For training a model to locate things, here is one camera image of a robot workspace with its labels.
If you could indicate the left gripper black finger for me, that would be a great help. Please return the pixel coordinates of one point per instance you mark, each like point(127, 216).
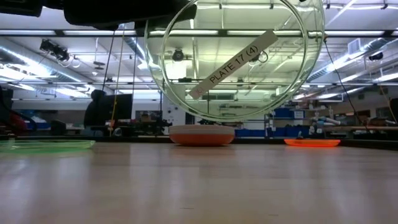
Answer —
point(161, 24)
point(174, 9)

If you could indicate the green translucent plastic plate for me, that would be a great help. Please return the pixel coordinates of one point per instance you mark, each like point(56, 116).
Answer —
point(264, 93)
point(46, 145)

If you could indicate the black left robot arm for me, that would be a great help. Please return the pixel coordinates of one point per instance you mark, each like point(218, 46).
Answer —
point(21, 7)

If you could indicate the black ceiling-mounted device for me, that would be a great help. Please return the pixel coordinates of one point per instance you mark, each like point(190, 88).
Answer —
point(56, 49)

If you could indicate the black computer monitor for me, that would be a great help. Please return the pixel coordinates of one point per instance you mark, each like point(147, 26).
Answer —
point(121, 107)

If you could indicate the person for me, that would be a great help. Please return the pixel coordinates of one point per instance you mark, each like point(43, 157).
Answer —
point(93, 112)

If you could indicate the large greyish white plate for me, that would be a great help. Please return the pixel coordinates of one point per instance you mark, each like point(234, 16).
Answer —
point(202, 140)

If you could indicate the blue storage bins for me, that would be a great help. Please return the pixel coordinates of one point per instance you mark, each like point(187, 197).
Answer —
point(283, 130)

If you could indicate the orange translucent plastic plate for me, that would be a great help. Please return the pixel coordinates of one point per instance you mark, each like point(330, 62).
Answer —
point(311, 143)

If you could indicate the black ceiling rail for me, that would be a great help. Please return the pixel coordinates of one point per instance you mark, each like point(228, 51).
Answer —
point(93, 32)

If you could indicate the silver ventilation duct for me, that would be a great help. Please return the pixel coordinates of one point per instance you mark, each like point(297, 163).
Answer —
point(37, 65)

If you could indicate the black aluminium table frame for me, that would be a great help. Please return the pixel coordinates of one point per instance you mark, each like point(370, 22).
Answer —
point(264, 140)

